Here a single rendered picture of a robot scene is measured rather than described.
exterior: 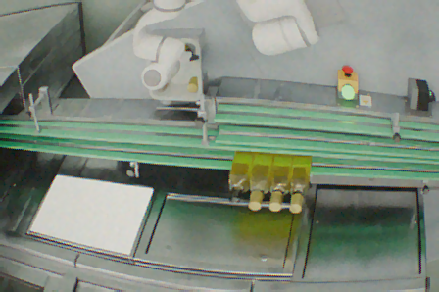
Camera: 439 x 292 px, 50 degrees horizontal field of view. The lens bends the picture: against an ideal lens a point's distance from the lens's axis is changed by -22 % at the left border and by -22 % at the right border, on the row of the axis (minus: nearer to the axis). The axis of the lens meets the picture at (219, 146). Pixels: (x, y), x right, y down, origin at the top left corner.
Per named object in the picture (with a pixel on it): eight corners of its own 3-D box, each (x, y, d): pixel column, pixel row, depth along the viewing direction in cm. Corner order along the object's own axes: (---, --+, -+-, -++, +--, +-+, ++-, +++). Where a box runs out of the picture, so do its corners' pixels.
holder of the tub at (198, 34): (159, 98, 192) (153, 111, 186) (153, 29, 175) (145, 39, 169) (210, 100, 189) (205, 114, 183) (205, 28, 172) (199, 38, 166)
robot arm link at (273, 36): (250, 12, 146) (245, 33, 133) (293, 1, 141) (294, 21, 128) (265, 40, 150) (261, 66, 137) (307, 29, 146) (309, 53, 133)
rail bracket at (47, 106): (50, 106, 199) (28, 140, 181) (44, 70, 189) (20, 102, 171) (60, 106, 198) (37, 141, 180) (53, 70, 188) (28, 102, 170)
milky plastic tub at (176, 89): (157, 85, 188) (149, 100, 182) (152, 29, 175) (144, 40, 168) (209, 87, 185) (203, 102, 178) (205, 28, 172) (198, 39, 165)
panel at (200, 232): (56, 177, 194) (27, 237, 167) (55, 171, 192) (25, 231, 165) (305, 204, 177) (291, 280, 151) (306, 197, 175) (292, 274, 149)
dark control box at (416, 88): (407, 96, 170) (410, 109, 164) (408, 76, 165) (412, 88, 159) (424, 98, 169) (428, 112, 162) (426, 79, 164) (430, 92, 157)
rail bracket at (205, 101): (206, 129, 179) (196, 155, 169) (202, 82, 169) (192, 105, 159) (216, 129, 178) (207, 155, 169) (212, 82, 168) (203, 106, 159)
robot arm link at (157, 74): (149, 36, 143) (182, 44, 142) (161, 29, 152) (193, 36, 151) (136, 88, 149) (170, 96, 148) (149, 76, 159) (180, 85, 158)
